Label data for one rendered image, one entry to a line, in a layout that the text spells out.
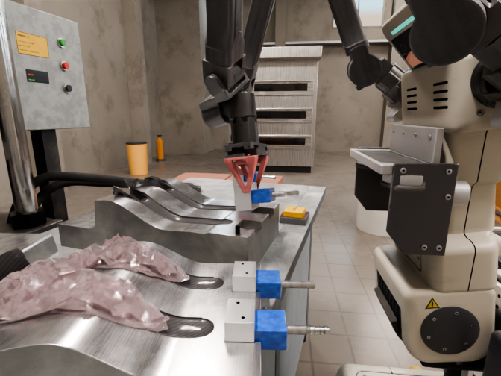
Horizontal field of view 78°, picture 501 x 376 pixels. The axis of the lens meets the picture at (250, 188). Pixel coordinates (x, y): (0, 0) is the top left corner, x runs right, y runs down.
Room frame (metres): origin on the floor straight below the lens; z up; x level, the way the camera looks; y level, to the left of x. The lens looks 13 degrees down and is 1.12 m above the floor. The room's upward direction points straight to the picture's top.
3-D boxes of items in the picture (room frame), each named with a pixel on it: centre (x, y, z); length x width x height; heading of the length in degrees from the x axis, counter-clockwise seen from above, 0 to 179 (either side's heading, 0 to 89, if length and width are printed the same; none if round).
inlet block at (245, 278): (0.45, -0.04, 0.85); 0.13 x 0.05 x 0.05; 88
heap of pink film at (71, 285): (0.40, 0.23, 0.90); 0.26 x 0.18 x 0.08; 88
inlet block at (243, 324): (0.34, -0.03, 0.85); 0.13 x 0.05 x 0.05; 88
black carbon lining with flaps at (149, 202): (0.75, 0.19, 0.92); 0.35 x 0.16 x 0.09; 71
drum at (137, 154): (5.91, 2.18, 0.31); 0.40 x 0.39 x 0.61; 175
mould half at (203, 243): (0.76, 0.20, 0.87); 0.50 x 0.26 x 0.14; 71
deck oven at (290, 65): (6.47, -0.45, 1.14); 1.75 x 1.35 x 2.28; 82
